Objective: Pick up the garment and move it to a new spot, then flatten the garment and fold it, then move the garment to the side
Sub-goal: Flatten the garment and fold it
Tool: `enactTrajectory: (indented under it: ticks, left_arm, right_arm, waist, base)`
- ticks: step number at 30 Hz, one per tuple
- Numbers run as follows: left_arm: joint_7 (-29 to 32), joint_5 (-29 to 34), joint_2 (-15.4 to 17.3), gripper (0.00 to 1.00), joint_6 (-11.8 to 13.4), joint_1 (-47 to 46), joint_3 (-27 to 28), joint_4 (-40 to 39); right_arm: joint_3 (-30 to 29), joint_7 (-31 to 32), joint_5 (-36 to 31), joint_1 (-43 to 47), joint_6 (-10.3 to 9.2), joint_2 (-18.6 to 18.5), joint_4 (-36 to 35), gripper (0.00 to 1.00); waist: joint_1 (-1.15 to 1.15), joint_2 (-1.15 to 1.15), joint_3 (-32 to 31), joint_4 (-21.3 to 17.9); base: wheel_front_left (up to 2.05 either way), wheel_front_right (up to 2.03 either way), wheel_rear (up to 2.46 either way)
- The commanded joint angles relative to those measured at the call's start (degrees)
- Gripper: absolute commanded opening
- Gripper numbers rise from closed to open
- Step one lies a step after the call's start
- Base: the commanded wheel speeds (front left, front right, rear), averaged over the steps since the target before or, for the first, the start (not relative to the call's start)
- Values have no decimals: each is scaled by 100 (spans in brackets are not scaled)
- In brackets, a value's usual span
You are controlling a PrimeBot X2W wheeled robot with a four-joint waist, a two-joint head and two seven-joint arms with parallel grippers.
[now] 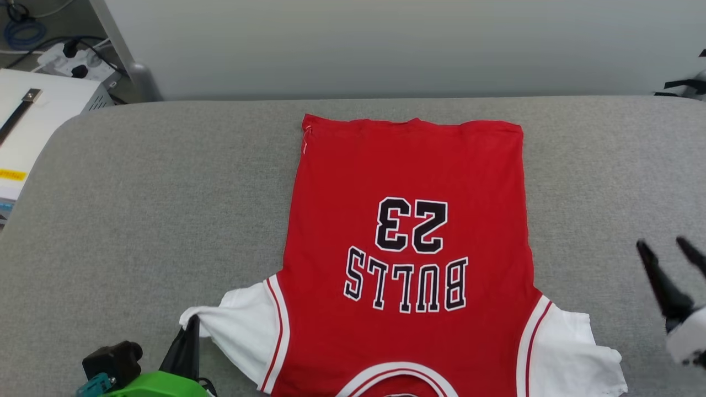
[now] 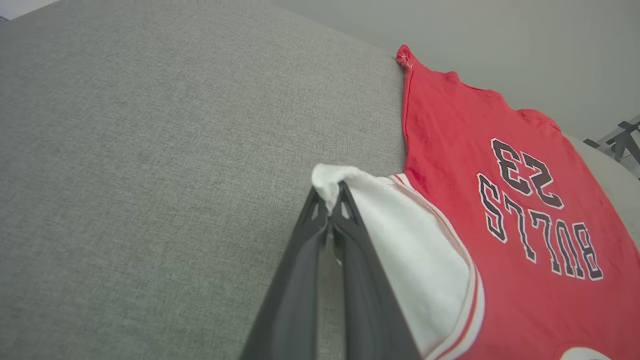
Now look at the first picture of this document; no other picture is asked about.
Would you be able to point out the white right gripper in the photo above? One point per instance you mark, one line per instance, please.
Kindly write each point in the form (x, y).
(689, 336)

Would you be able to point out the black power plug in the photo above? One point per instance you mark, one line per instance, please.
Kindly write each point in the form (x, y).
(80, 71)
(71, 48)

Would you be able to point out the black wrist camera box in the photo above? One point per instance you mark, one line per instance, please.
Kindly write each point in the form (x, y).
(113, 358)

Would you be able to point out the white cabinet box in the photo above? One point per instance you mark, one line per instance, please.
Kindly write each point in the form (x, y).
(49, 121)

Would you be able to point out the red Bulls jersey white sleeves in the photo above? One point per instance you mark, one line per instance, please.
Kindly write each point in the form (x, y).
(408, 176)

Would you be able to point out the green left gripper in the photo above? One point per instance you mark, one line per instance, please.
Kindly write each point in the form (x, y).
(154, 386)

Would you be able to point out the white power strip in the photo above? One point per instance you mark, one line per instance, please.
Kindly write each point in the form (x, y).
(88, 60)

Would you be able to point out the yellow label sticker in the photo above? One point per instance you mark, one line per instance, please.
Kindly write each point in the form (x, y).
(12, 175)

